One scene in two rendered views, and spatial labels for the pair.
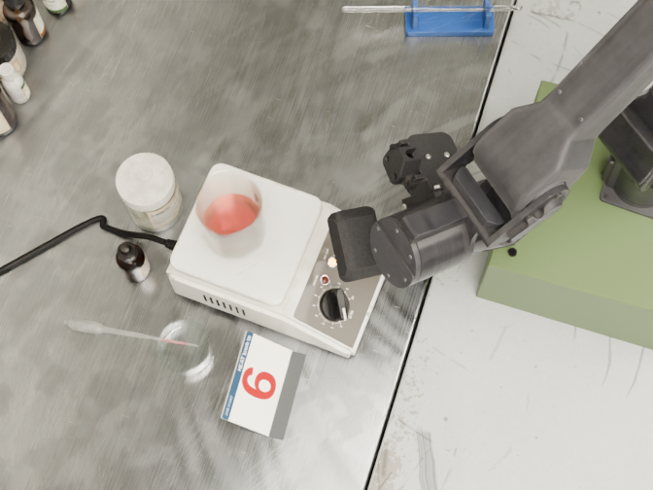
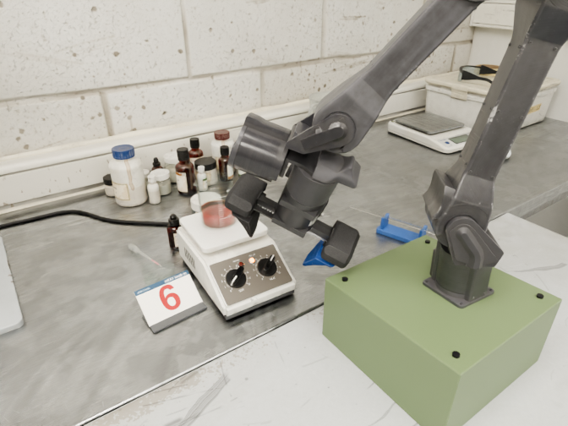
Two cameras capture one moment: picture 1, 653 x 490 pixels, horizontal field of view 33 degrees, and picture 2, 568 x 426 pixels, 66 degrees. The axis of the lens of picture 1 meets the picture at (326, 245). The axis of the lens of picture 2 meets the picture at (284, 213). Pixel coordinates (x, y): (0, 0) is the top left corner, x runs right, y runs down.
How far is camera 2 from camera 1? 75 cm
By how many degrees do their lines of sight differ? 46
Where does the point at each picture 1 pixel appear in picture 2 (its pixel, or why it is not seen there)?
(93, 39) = not seen: hidden behind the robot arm
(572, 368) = (352, 403)
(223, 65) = not seen: hidden behind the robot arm
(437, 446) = (226, 389)
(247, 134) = (271, 230)
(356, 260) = (236, 189)
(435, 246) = (258, 136)
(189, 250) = (192, 218)
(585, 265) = (386, 303)
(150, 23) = (270, 191)
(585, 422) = not seen: outside the picture
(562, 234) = (383, 286)
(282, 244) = (232, 233)
